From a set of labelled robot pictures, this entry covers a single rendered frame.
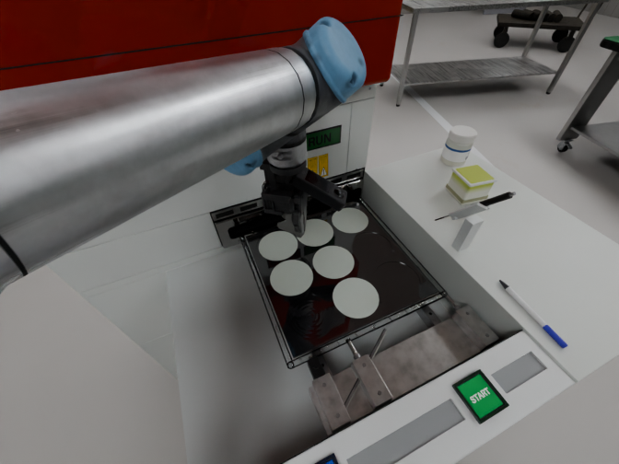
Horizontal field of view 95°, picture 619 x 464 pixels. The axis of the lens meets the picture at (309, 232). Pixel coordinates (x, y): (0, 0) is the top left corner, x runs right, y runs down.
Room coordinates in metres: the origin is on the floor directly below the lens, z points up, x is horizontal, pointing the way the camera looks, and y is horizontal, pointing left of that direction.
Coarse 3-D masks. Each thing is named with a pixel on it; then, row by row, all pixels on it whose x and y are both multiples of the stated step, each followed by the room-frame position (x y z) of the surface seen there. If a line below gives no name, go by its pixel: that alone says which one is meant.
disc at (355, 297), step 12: (336, 288) 0.35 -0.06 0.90; (348, 288) 0.35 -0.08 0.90; (360, 288) 0.34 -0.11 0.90; (372, 288) 0.34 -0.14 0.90; (336, 300) 0.32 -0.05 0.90; (348, 300) 0.32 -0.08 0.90; (360, 300) 0.31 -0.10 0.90; (372, 300) 0.31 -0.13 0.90; (348, 312) 0.29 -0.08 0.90; (360, 312) 0.29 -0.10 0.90; (372, 312) 0.29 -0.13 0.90
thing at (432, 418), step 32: (512, 352) 0.17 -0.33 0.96; (448, 384) 0.13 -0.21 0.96; (512, 384) 0.13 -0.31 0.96; (544, 384) 0.12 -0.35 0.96; (384, 416) 0.09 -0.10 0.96; (416, 416) 0.09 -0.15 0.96; (448, 416) 0.09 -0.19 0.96; (512, 416) 0.08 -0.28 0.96; (320, 448) 0.05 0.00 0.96; (352, 448) 0.05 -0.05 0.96; (384, 448) 0.05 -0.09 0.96; (416, 448) 0.05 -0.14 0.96; (448, 448) 0.05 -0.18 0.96
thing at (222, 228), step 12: (360, 180) 0.69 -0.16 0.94; (360, 192) 0.69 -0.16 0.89; (228, 216) 0.55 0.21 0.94; (240, 216) 0.55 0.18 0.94; (252, 216) 0.56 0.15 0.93; (264, 216) 0.57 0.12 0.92; (216, 228) 0.52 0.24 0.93; (252, 228) 0.57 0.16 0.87; (264, 228) 0.57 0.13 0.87; (228, 240) 0.53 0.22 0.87
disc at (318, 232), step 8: (312, 224) 0.55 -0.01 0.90; (320, 224) 0.55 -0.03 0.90; (328, 224) 0.55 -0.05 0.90; (312, 232) 0.52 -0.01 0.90; (320, 232) 0.52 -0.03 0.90; (328, 232) 0.52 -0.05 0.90; (304, 240) 0.49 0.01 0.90; (312, 240) 0.49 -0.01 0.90; (320, 240) 0.49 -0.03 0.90; (328, 240) 0.49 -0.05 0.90
